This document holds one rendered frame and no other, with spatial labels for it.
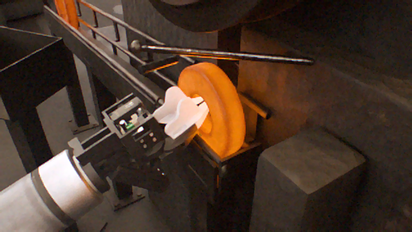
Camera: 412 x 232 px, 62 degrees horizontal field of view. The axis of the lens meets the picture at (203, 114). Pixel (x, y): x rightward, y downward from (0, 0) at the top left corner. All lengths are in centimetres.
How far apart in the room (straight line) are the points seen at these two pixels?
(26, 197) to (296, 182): 33
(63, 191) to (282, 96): 31
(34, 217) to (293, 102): 36
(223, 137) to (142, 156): 12
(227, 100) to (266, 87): 6
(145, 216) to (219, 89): 93
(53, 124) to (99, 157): 143
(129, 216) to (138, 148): 90
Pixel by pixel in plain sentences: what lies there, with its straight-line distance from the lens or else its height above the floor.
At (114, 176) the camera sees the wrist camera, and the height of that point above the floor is 70.
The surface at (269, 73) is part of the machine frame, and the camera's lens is 49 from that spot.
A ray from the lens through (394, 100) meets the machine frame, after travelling 38.
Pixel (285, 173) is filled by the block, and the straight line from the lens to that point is 37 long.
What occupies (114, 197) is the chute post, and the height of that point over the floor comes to 1.
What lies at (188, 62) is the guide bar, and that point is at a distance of 66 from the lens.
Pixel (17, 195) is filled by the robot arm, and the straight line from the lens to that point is 49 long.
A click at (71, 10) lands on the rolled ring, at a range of 130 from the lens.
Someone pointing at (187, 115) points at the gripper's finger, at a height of 76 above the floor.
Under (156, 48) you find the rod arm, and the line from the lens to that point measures 37.
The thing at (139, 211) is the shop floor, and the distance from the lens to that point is 137.
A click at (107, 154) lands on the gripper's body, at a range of 48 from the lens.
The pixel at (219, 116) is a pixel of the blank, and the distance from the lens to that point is 49.
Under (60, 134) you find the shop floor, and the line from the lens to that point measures 182.
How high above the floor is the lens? 105
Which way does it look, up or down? 36 degrees down
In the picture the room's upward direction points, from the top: straight up
